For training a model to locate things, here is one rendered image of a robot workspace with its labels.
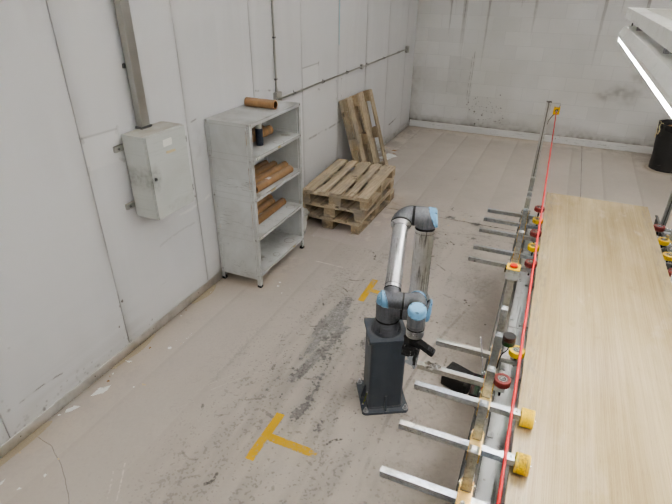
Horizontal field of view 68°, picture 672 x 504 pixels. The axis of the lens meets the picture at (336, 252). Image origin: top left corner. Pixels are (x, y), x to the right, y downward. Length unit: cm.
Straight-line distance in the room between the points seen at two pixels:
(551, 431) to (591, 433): 17
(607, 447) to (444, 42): 841
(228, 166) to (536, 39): 666
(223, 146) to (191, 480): 255
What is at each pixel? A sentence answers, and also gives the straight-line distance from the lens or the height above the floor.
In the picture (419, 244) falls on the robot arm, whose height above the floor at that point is 124.
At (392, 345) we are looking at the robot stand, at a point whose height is 56.
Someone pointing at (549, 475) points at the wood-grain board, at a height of 90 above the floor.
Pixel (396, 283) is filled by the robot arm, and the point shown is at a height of 121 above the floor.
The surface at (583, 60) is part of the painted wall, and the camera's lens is 979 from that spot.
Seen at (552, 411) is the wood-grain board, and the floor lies 90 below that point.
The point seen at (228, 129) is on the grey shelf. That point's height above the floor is 149.
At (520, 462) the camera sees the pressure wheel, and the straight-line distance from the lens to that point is 218.
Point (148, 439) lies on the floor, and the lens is 359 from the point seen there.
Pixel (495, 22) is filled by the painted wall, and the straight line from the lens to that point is 982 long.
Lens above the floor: 259
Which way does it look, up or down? 29 degrees down
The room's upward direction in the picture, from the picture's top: 1 degrees clockwise
